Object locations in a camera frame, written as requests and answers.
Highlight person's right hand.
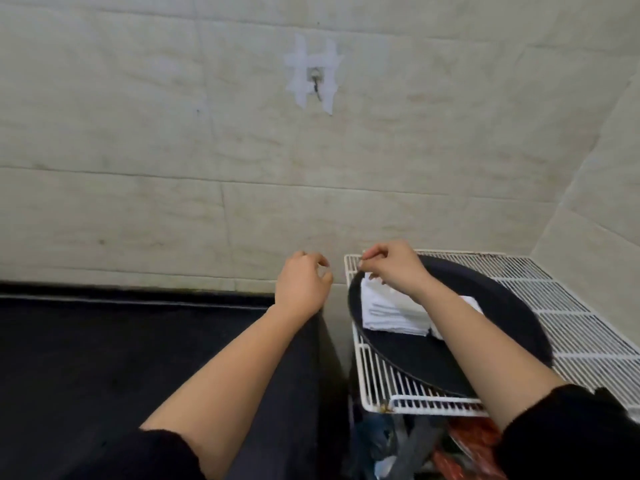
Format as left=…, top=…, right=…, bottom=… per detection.
left=357, top=239, right=433, bottom=301

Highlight person's left hand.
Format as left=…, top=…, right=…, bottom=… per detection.
left=273, top=250, right=335, bottom=321

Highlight stacks of white cloths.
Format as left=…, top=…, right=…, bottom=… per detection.
left=359, top=274, right=485, bottom=341

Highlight black round tray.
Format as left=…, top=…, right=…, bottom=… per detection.
left=347, top=254, right=555, bottom=399

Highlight person's right forearm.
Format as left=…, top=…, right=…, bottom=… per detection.
left=417, top=277, right=569, bottom=431

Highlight person's left forearm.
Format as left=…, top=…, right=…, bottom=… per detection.
left=139, top=304, right=321, bottom=478

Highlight blue plastic bag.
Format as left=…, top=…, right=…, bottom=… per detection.
left=357, top=414, right=396, bottom=465

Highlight red plastic bag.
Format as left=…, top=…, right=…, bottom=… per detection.
left=432, top=417, right=503, bottom=480

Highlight white plastic bag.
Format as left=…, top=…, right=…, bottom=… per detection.
left=373, top=454, right=399, bottom=480

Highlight white wire rack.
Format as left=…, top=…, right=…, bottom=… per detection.
left=343, top=249, right=640, bottom=418

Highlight wall hook with white tape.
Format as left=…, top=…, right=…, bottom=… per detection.
left=283, top=34, right=345, bottom=117

